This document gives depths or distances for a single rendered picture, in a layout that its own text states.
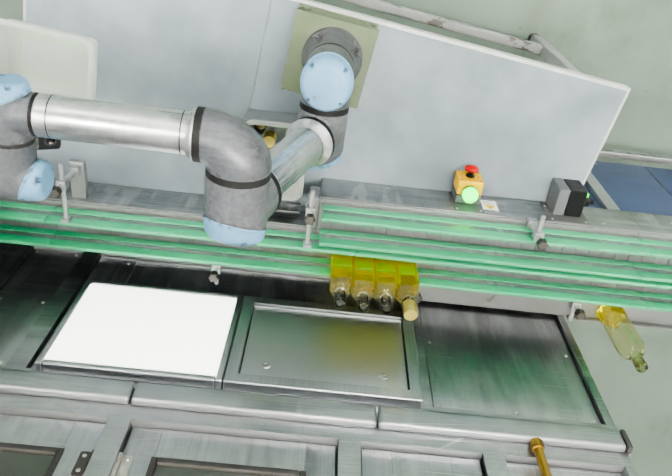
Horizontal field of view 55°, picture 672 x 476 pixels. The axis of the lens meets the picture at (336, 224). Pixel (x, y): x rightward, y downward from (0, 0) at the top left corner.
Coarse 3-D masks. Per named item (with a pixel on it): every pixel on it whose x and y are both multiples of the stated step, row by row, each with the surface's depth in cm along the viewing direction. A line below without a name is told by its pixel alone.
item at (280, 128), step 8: (248, 120) 170; (256, 120) 169; (264, 120) 170; (272, 128) 178; (280, 128) 178; (280, 136) 179; (296, 184) 185; (288, 192) 182; (296, 192) 181; (288, 200) 180
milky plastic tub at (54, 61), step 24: (0, 24) 131; (24, 24) 131; (0, 48) 137; (24, 48) 140; (48, 48) 140; (72, 48) 140; (96, 48) 138; (0, 72) 140; (24, 72) 142; (48, 72) 142; (72, 72) 142; (96, 72) 142; (72, 96) 144
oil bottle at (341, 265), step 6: (336, 258) 172; (342, 258) 173; (348, 258) 173; (330, 264) 178; (336, 264) 170; (342, 264) 170; (348, 264) 170; (330, 270) 172; (336, 270) 167; (342, 270) 168; (348, 270) 168; (330, 276) 166; (336, 276) 165; (342, 276) 165; (348, 276) 166; (330, 282) 165; (336, 282) 164; (342, 282) 164; (348, 282) 164; (330, 288) 165; (348, 288) 164; (330, 294) 166; (348, 294) 165
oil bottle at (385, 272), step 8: (376, 264) 173; (384, 264) 173; (392, 264) 174; (376, 272) 170; (384, 272) 170; (392, 272) 170; (376, 280) 166; (384, 280) 166; (392, 280) 167; (376, 288) 165; (384, 288) 164; (392, 288) 164; (376, 296) 165; (392, 296) 165
